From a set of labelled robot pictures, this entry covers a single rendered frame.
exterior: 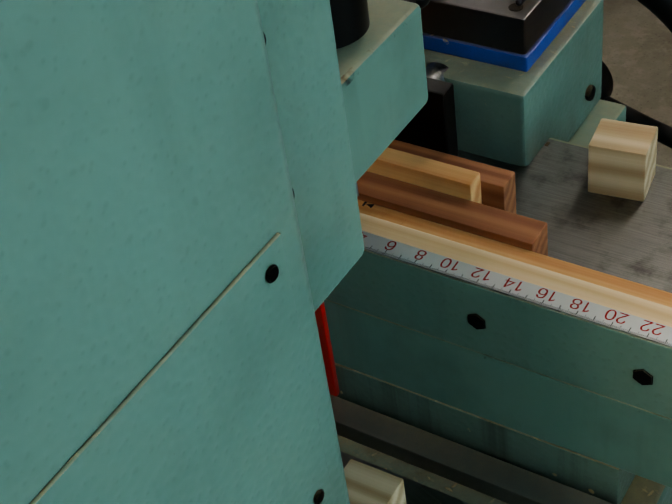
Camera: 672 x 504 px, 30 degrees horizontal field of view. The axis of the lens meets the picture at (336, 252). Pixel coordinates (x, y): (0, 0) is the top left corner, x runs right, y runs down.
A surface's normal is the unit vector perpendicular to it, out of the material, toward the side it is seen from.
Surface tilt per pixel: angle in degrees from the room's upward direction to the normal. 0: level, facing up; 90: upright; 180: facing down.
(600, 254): 0
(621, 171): 90
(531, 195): 0
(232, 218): 90
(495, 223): 0
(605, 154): 90
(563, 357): 90
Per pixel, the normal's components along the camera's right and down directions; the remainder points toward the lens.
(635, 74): -0.11, -0.74
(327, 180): 0.85, 0.27
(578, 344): -0.52, 0.62
